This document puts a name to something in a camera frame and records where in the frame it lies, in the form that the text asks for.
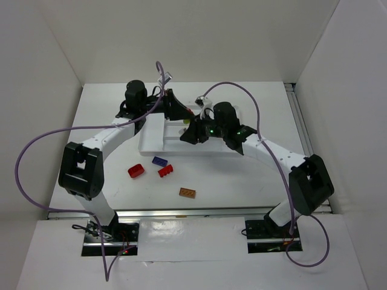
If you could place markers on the white divided sorting tray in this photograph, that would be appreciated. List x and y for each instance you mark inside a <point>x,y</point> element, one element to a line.
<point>161,137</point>

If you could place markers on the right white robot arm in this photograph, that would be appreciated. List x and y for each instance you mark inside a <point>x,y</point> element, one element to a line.
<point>307,182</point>

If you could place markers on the aluminium rail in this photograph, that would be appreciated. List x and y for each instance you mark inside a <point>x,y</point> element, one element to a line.
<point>299,119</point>
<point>237,211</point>

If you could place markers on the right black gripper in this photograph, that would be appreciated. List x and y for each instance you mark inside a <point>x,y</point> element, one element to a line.
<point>198,130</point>

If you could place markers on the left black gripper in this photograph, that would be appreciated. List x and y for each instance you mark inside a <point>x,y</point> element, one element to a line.
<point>169,103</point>

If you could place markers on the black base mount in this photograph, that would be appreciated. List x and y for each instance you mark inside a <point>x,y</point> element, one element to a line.
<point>264,236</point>
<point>125,240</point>

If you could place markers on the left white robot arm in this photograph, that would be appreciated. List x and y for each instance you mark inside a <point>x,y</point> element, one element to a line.
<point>82,172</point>

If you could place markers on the aluminium rail right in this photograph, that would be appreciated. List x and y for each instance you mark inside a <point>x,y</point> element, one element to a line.
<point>299,119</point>

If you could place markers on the purple lego brick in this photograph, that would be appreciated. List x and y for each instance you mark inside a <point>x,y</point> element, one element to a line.
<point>160,161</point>

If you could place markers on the aluminium rail front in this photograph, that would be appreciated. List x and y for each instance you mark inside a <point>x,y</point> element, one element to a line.
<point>237,211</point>

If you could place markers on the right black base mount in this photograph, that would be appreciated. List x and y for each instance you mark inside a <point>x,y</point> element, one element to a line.
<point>264,236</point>

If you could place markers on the red rounded lego brick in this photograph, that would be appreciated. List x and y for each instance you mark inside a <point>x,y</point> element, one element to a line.
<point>136,171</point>

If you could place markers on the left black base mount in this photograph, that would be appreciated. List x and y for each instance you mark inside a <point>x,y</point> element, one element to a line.
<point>125,240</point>

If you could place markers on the brown lego plate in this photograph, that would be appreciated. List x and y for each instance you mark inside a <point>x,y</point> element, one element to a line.
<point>187,193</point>

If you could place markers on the red ridged lego brick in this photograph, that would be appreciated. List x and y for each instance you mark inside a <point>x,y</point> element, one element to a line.
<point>165,170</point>

